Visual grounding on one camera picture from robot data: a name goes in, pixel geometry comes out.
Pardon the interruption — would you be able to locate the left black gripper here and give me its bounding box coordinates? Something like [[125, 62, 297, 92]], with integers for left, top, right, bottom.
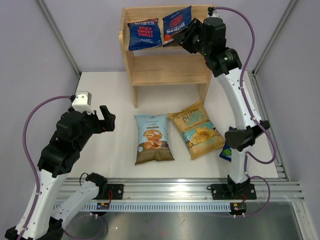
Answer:
[[74, 105, 116, 151]]

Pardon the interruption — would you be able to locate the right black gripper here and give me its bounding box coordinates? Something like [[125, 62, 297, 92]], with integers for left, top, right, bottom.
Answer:
[[172, 18, 210, 58]]

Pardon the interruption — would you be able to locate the blue Burts chilli bag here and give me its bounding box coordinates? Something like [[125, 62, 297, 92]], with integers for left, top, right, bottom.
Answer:
[[162, 5, 192, 47], [127, 18, 163, 51]]

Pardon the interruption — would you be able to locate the blue green Burts vinegar bag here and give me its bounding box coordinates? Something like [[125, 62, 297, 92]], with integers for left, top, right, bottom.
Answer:
[[219, 140, 232, 162]]

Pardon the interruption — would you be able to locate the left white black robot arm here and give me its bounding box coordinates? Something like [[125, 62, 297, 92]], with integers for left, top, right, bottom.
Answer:
[[4, 105, 116, 240]]

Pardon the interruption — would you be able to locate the wooden two-tier shelf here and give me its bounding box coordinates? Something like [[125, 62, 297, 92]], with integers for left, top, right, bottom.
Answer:
[[118, 4, 212, 108]]

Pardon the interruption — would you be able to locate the light blue cassava chips bag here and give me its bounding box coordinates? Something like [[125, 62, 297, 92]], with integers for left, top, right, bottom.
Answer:
[[134, 114, 174, 165]]

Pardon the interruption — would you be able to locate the yellow kettle chips bag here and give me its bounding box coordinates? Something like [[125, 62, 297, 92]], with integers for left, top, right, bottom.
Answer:
[[168, 100, 226, 160]]

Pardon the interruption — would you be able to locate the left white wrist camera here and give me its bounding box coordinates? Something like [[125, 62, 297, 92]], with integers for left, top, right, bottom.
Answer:
[[71, 91, 95, 115]]

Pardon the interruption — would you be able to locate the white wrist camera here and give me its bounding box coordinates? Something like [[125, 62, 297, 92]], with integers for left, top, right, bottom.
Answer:
[[207, 6, 221, 19], [71, 91, 95, 115]]

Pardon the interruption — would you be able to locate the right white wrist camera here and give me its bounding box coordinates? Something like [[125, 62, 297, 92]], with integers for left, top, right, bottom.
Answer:
[[207, 6, 221, 19]]

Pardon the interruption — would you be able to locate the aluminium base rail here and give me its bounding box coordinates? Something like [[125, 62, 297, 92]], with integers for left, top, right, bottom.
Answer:
[[53, 178, 305, 213]]

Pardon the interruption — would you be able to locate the right aluminium frame post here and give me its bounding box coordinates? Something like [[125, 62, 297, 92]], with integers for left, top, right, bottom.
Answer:
[[252, 0, 300, 77]]

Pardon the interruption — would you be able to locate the aluminium frame post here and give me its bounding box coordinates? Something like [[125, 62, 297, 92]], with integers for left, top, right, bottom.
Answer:
[[35, 0, 82, 79], [252, 0, 300, 77]]

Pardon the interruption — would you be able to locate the left aluminium frame post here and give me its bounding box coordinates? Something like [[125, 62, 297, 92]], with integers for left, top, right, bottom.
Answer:
[[35, 0, 82, 79]]

